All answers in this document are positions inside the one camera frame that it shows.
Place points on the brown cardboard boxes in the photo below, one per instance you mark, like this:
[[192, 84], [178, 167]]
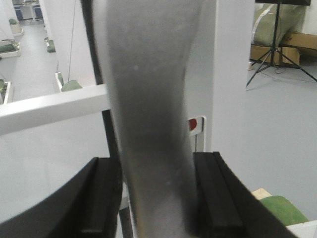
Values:
[[293, 45]]

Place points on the green cushion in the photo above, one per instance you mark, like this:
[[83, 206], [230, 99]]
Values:
[[284, 210]]

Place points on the black tripod stand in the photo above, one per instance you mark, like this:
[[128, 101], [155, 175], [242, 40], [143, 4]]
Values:
[[267, 59]]

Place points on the grey metal door handle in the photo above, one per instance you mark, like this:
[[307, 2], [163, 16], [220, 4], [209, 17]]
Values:
[[149, 43]]

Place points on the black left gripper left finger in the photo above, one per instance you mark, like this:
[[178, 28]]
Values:
[[85, 207]]

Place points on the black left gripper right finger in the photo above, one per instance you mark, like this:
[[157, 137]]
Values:
[[227, 209]]

